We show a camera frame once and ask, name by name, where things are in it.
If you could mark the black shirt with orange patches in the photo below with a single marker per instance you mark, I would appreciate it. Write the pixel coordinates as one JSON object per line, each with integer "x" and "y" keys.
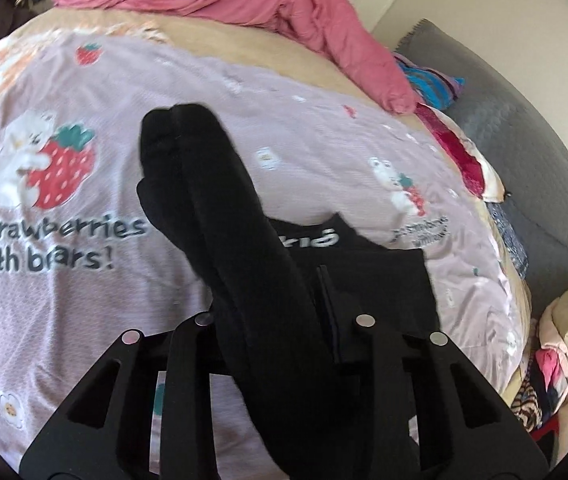
{"x": 224, "y": 240}

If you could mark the grey sofa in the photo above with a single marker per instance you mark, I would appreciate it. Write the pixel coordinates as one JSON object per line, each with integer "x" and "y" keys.
{"x": 523, "y": 150}

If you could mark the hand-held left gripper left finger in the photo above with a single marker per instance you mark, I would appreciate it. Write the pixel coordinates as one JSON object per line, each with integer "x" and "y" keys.
{"x": 189, "y": 355}

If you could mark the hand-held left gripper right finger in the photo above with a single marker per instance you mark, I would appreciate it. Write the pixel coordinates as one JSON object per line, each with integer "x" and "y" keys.
{"x": 381, "y": 355}

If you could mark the red patterned cloth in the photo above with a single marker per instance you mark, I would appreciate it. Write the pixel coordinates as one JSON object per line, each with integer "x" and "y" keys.
{"x": 458, "y": 150}

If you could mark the blue purple striped cloth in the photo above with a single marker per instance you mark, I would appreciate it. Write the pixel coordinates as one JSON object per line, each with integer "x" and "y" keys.
{"x": 431, "y": 82}

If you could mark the strawberry bear printed blanket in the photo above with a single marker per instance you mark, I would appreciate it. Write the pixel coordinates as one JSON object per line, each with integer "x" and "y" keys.
{"x": 174, "y": 110}

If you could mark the blue patterned cloth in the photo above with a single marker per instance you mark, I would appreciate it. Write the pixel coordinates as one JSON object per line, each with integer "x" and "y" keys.
{"x": 511, "y": 240}

